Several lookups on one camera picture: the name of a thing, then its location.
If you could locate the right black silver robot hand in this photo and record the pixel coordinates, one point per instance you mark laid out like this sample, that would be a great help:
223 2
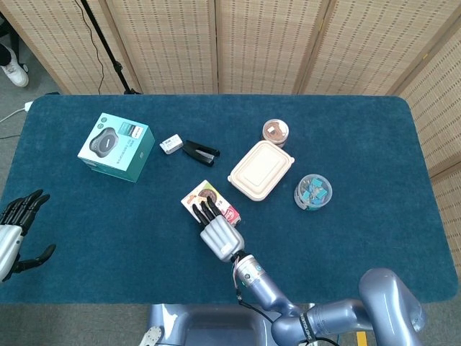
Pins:
221 239

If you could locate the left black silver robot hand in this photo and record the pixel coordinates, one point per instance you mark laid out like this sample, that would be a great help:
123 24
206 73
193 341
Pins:
9 241

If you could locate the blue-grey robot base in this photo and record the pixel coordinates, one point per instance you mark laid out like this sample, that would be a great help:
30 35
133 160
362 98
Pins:
216 324

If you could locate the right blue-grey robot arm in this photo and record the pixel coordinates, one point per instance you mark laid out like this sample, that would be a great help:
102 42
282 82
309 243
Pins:
266 288

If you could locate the red snack box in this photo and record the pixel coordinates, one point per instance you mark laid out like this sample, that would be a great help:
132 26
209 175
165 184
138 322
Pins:
201 192

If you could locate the beige lidded lunch box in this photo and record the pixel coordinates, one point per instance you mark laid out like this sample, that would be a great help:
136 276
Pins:
259 169

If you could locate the black stapler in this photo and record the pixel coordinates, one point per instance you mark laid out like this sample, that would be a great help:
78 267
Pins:
200 151

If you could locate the clear jar blue binder clips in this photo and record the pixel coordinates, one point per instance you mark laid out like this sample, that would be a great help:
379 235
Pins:
312 192

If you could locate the blue table mat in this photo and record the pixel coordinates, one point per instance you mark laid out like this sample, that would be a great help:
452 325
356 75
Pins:
324 252

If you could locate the small white staple box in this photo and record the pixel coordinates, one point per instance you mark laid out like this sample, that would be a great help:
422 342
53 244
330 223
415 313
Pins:
171 144

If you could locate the clear jar brown contents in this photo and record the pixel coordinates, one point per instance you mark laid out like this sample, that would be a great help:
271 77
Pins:
275 130

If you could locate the white power strip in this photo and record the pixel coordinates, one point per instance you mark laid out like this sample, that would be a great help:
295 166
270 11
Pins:
28 106

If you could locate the teal white product box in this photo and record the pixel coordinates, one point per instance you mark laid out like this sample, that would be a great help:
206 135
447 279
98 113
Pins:
108 144

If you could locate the white sneaker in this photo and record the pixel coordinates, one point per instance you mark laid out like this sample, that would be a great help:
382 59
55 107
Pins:
16 74

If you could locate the yellow floor tape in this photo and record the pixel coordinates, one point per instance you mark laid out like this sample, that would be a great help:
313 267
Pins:
361 339

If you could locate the black office chair base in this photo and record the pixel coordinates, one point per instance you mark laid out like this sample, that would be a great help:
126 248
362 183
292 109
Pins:
14 39

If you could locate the black tripod stand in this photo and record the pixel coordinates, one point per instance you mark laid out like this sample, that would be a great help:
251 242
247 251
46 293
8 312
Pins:
104 41

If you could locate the white robot base bracket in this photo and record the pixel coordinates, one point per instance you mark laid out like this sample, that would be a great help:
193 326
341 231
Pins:
151 337

